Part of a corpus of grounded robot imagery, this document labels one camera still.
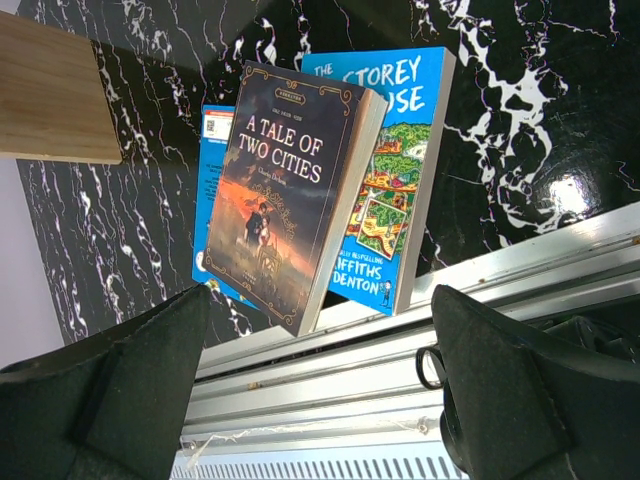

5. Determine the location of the wooden shelf stand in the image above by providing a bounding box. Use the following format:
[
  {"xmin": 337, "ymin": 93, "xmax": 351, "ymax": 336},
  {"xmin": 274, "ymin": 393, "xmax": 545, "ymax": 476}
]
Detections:
[{"xmin": 1, "ymin": 12, "xmax": 122, "ymax": 165}]

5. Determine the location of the blue 26-storey treehouse book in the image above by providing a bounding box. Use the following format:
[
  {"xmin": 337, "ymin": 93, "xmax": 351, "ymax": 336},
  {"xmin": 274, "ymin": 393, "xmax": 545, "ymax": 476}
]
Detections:
[{"xmin": 302, "ymin": 47, "xmax": 456, "ymax": 315}]

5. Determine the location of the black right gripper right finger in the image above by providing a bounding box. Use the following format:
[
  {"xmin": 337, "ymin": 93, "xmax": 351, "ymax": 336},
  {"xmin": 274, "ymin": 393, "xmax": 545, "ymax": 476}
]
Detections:
[{"xmin": 432, "ymin": 286, "xmax": 639, "ymax": 479}]

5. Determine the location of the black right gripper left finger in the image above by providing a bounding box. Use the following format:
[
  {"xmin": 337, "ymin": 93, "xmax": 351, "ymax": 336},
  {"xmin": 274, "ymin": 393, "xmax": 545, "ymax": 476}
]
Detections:
[{"xmin": 1, "ymin": 286, "xmax": 210, "ymax": 479}]

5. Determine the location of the blue back-cover treehouse book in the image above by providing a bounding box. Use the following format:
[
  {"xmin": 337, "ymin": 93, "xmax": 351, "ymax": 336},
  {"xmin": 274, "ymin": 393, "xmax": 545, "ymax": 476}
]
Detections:
[{"xmin": 192, "ymin": 104, "xmax": 253, "ymax": 307}]

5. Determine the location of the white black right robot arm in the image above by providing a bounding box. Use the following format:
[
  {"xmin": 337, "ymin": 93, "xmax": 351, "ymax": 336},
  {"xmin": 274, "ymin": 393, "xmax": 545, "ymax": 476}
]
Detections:
[{"xmin": 1, "ymin": 285, "xmax": 639, "ymax": 479}]

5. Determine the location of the slotted white cable duct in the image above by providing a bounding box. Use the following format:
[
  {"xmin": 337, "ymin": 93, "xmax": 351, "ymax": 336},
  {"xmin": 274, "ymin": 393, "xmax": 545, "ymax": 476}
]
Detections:
[{"xmin": 170, "ymin": 442, "xmax": 468, "ymax": 479}]

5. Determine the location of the aluminium rail frame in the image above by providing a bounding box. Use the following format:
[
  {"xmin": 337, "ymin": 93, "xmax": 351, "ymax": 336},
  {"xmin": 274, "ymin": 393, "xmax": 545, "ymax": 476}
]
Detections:
[{"xmin": 175, "ymin": 204, "xmax": 639, "ymax": 466}]

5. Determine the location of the dark Tale of Two Cities book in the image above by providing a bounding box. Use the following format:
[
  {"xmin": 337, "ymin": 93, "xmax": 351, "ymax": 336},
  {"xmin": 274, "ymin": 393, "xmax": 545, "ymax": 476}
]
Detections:
[{"xmin": 203, "ymin": 61, "xmax": 387, "ymax": 337}]

